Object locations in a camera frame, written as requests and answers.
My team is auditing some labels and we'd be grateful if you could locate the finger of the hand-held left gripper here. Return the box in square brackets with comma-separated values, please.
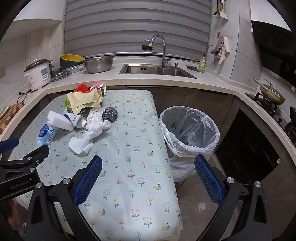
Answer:
[0, 145, 50, 172]
[0, 137, 20, 153]

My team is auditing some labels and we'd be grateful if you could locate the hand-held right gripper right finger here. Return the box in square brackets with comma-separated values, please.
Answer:
[194, 154, 273, 241]

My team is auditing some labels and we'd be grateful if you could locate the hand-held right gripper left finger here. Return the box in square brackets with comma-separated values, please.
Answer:
[24, 155, 103, 241]

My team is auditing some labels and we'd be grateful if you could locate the blue wipes packet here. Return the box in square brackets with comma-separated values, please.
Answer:
[36, 121, 58, 146]

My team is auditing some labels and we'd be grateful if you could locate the trash bin with clear liner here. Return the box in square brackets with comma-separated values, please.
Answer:
[159, 105, 221, 182]

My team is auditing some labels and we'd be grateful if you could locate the dark green packet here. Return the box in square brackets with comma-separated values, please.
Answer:
[79, 107, 93, 118]

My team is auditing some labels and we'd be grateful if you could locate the steel wool scrubber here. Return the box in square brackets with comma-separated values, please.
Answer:
[102, 107, 119, 121]

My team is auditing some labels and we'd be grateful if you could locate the beige snack packet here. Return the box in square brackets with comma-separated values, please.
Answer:
[67, 89, 104, 115]

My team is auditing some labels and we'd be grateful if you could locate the wooden cutting board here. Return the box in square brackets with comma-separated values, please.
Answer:
[0, 102, 25, 135]

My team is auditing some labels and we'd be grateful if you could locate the crumpled white paper tissue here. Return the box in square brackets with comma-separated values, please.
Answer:
[69, 109, 112, 154]

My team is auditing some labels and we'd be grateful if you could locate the white sponge block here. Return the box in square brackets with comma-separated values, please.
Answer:
[47, 110, 75, 131]

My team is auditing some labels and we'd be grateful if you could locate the floral tablecloth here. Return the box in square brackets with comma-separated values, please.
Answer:
[7, 89, 184, 241]

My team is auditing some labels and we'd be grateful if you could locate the black glass appliance door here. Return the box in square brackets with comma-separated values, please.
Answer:
[215, 109, 288, 183]

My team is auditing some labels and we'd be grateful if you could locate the white tube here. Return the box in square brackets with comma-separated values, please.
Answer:
[65, 113, 88, 129]

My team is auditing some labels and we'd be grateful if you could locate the white rice cooker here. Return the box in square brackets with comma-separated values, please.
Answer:
[23, 59, 53, 91]

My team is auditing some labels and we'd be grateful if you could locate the red plastic bag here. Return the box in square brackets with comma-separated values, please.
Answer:
[73, 84, 92, 93]

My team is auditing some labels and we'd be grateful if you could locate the steel steamer rack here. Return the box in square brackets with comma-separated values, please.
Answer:
[50, 68, 70, 82]

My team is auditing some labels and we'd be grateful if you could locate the pink printed paper cup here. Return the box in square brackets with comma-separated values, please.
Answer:
[90, 83, 107, 96]

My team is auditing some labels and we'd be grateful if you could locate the steel tray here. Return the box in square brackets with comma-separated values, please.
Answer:
[63, 64, 85, 75]

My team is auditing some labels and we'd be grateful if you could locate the black gas stove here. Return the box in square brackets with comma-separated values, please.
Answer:
[245, 92, 296, 139]

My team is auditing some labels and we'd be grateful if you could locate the yellow and blue colander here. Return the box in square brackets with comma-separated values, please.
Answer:
[60, 54, 85, 69]

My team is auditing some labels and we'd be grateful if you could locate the wok with lid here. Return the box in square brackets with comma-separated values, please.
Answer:
[254, 78, 286, 106]

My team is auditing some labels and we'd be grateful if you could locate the steel mixing bowl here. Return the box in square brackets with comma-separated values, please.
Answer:
[83, 55, 115, 74]

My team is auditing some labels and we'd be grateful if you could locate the green dish soap bottle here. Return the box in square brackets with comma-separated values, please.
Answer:
[199, 53, 207, 73]

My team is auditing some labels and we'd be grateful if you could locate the steel kitchen sink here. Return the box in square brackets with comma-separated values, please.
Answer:
[119, 64, 197, 79]

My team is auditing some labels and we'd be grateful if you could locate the purple hanging cloth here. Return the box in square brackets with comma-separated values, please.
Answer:
[210, 37, 225, 65]

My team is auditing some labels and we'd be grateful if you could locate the chrome faucet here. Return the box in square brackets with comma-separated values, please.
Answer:
[142, 34, 173, 68]

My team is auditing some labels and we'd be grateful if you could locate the black range hood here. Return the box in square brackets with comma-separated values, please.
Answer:
[251, 20, 296, 77]

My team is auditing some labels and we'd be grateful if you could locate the grey window blind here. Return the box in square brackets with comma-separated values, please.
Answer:
[62, 0, 212, 55]

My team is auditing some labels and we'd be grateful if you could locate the black hanging utensil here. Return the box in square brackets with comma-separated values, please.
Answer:
[212, 0, 223, 16]

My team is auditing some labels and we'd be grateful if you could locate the black power plug cable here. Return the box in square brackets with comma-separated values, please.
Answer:
[16, 89, 31, 103]

